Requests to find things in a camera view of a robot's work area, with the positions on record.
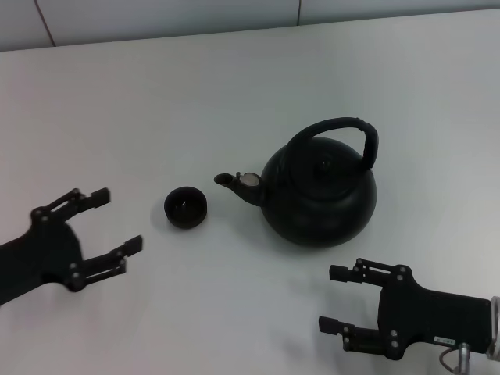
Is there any black round kettle teapot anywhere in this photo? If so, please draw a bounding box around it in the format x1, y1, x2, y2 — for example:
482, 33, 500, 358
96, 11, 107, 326
213, 116, 380, 248

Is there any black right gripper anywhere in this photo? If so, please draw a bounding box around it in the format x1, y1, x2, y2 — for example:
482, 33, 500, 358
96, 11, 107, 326
317, 257, 493, 361

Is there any silver right gripper cable plug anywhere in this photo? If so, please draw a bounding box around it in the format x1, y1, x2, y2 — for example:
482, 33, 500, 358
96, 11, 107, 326
457, 342, 472, 375

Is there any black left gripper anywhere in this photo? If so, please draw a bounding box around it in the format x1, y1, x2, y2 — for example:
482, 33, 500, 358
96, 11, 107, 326
0, 187, 145, 308

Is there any small dark brown teacup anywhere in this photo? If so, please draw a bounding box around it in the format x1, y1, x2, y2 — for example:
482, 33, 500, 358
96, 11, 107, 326
162, 186, 209, 230

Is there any thin right gripper cable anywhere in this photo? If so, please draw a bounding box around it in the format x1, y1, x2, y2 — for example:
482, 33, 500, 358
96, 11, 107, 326
438, 347, 462, 375

